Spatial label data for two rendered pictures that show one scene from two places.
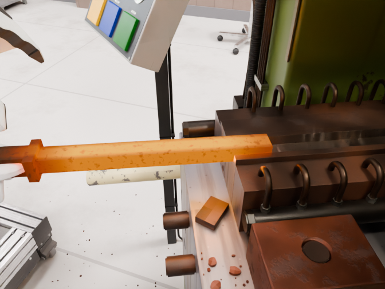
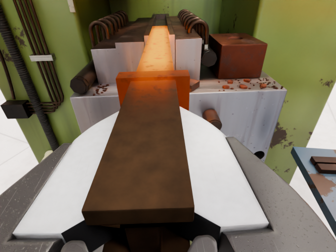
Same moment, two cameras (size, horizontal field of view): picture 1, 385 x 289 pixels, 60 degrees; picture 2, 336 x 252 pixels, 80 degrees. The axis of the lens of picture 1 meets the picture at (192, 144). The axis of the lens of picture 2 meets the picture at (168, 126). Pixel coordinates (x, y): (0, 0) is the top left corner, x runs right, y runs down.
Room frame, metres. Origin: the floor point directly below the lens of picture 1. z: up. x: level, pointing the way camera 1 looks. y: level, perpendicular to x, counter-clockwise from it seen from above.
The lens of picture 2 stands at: (0.30, 0.33, 1.06)
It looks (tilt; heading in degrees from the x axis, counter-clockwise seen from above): 33 degrees down; 276
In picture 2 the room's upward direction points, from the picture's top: 2 degrees counter-clockwise
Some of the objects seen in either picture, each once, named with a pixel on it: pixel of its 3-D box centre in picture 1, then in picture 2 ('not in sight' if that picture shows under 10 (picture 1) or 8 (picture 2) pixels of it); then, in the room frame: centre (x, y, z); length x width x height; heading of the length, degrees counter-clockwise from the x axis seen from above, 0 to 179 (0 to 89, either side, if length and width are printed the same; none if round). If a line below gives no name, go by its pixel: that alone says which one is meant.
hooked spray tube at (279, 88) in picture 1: (276, 109); (106, 40); (0.48, -0.14, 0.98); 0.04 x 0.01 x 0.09; 7
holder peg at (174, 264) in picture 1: (180, 265); (211, 120); (0.25, 0.02, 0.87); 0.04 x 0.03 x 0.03; 97
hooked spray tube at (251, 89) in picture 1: (250, 110); (101, 44); (0.48, -0.10, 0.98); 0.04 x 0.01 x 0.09; 7
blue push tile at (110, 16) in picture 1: (111, 19); not in sight; (0.86, 0.20, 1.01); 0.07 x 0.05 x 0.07; 32
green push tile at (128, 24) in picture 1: (126, 31); not in sight; (0.77, 0.15, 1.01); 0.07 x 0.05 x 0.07; 32
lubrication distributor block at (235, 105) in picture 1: (240, 107); (17, 109); (0.77, -0.13, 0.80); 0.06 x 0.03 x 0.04; 7
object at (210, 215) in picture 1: (212, 212); (185, 83); (0.30, -0.03, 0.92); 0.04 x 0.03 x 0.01; 149
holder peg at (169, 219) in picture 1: (176, 220); not in sight; (0.33, 0.03, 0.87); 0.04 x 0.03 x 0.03; 97
